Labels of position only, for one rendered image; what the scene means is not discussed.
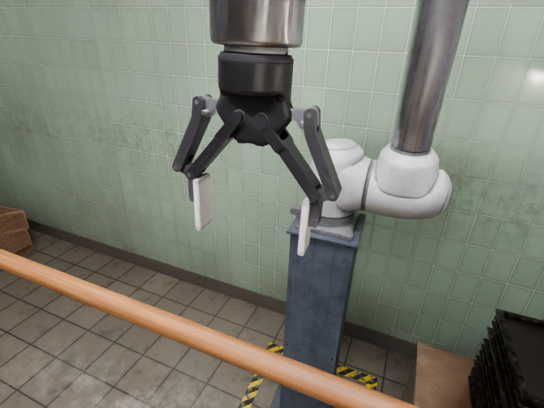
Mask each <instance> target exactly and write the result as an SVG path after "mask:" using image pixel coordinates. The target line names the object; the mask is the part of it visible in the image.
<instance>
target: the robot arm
mask: <svg viewBox="0 0 544 408"><path fill-rule="evenodd" d="M305 2H306V0H209V12H210V40H211V41H212V42H213V43H214V44H217V45H224V51H221V52H220V54H219V55H218V76H219V90H220V96H219V99H215V98H212V96H211V95H210V94H205V95H201V96H195V97H194V98H193V100H192V117H191V118H190V121H189V124H188V126H187V129H186V131H185V134H184V137H183V138H182V141H181V144H180V147H179V149H178V152H177V153H176V157H175V159H174V161H173V164H172V169H173V170H174V171H175V172H182V173H183V174H185V176H186V177H187V178H188V186H189V200H190V201H191V202H194V212H195V227H196V230H197V231H201V230H202V229H203V228H204V227H205V226H206V225H208V224H209V223H210V222H211V200H210V174H209V173H207V172H205V171H206V169H207V168H208V167H209V166H210V164H211V163H212V162H213V161H214V160H215V158H216V157H217V156H218V155H219V154H220V153H221V152H222V150H223V149H224V148H225V147H226V146H227V145H228V143H229V142H230V141H231V140H232V139H235V140H236V141H237V143H243V144H245V143H252V144H254V145H256V146H260V147H264V146H266V145H269V144H270V146H271V148H272V149H273V151H274V152H275V153H277V154H279V156H280V157H281V159H282V160H283V162H284V163H285V164H286V166H287V168H288V169H289V170H290V172H291V174H292V175H293V177H294V178H295V179H296V181H297V182H298V184H299V185H300V187H301V189H302V190H303V191H304V192H305V194H306V195H307V196H306V198H305V199H304V200H303V201H302V206H291V211H290V212H291V214H293V215H296V216H299V217H300V218H301V219H300V221H299V222H297V223H296V224H295V229H296V230H298V231H300V234H299V243H298V251H297V254H298V255H299V256H303V255H304V253H305V251H306V249H307V247H308V245H309V241H310V234H311V232H314V233H317V234H322V235H326V236H332V237H337V238H340V239H342V240H346V241H352V240H353V238H354V234H353V231H354V228H355V224H356V221H357V219H359V217H360V213H359V212H358V211H356V210H365V211H368V212H371V213H374V214H377V215H383V216H388V217H392V218H397V219H413V220H416V219H430V218H434V217H436V216H437V215H440V214H442V213H443V212H444V210H445V208H446V206H447V205H448V201H449V199H450V196H451V192H452V183H451V181H450V178H449V176H448V174H447V173H446V172H445V171H444V170H441V169H439V157H438V155H437V154H436V152H435V151H434V149H433V148H432V147H431V145H432V142H433V138H434V135H435V131H436V127H437V123H438V120H439V116H440V110H441V107H442V104H443V101H444V95H445V92H446V88H447V85H448V80H449V76H450V73H451V69H452V66H453V63H454V59H455V57H456V53H457V47H458V44H459V40H460V37H461V32H462V28H463V25H464V22H465V16H466V13H467V10H468V6H469V3H470V0H418V1H417V5H416V10H415V14H414V22H413V27H412V32H411V36H410V44H409V49H408V54H407V58H406V66H405V71H404V75H403V80H402V88H401V93H400V97H399V102H398V107H397V115H396V119H395V124H394V128H393V137H392V141H391V143H390V144H388V145H387V146H386V147H384V148H383V149H382V150H381V151H380V155H379V157H378V159H377V160H374V159H369V158H368V157H366V156H364V155H363V153H364V152H363V149H362V147H361V146H360V145H359V144H358V143H356V142H354V141H352V140H350V139H347V138H331V139H328V140H325V138H324V135H323V133H322V131H321V110H320V108H319V107H318V106H316V105H314V106H312V107H311V108H293V106H292V103H291V88H292V75H293V65H294V58H292V56H291V55H288V49H297V48H299V47H300V46H301V45H302V42H303V31H304V12H305ZM216 110H217V113H218V114H219V116H220V118H221V119H222V121H223V123H224V124H223V126H222V127H221V128H220V129H219V131H218V132H217V133H216V134H215V136H214V138H213V139H212V141H211V142H210V143H209V144H208V146H207V147H206V148H205V149H204V151H203V152H202V153H201V154H200V155H199V156H198V157H197V158H196V160H195V161H194V162H193V158H194V156H195V155H196V152H197V150H198V147H199V145H200V143H201V141H202V138H203V136H204V133H205V132H206V128H207V126H208V125H209V123H210V119H211V117H212V116H214V114H215V111H216ZM292 120H295V121H296V122H297V124H298V126H299V128H300V129H301V130H303V131H304V137H305V139H306V142H307V144H308V149H309V150H310V153H311V156H312V162H311V164H310V167H309V165H308V163H307V162H306V160H305V159H304V157H303V156H302V155H301V153H300V151H299V150H298V148H297V147H296V145H295V144H294V140H293V138H292V136H291V135H290V133H289V132H288V130H287V128H286V127H287V126H288V125H289V124H290V122H291V121H292ZM192 162H193V163H192ZM203 172H205V173H204V174H202V173H203Z"/></svg>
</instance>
